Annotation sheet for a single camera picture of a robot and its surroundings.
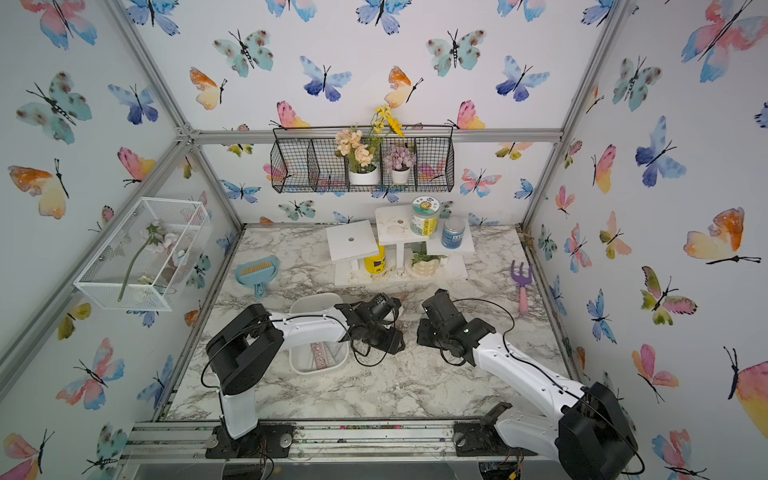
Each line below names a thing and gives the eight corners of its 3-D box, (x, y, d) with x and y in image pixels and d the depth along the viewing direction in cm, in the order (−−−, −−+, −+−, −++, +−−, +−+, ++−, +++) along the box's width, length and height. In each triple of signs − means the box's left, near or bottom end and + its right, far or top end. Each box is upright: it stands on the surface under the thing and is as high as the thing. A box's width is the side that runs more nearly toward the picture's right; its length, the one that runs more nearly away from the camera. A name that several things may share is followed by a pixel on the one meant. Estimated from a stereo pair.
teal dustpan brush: (228, 298, 102) (224, 293, 100) (243, 261, 112) (239, 256, 110) (268, 298, 102) (265, 293, 100) (279, 261, 112) (277, 256, 110)
